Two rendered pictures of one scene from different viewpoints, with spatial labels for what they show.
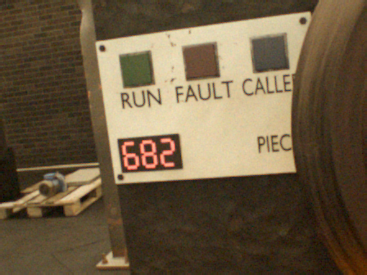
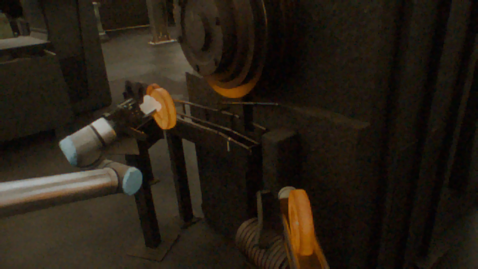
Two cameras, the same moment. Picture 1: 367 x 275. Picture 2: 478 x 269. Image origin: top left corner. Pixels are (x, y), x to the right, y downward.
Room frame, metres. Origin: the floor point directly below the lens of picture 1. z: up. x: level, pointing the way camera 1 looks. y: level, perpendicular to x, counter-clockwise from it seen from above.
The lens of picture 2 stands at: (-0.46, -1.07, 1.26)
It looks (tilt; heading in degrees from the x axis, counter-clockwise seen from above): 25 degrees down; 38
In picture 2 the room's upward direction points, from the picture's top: 4 degrees counter-clockwise
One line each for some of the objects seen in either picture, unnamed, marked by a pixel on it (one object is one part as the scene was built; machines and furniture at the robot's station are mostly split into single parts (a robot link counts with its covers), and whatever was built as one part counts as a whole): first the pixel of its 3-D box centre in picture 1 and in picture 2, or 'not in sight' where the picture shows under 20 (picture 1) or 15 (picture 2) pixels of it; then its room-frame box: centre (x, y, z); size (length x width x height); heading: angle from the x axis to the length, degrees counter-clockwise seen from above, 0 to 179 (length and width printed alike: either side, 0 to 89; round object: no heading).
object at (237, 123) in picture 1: (207, 102); not in sight; (0.64, -0.03, 1.15); 0.26 x 0.02 x 0.18; 74
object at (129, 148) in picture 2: not in sight; (137, 186); (0.33, 0.22, 0.36); 0.26 x 0.20 x 0.72; 109
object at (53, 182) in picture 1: (57, 182); not in sight; (4.94, 1.23, 0.25); 0.40 x 0.24 x 0.22; 164
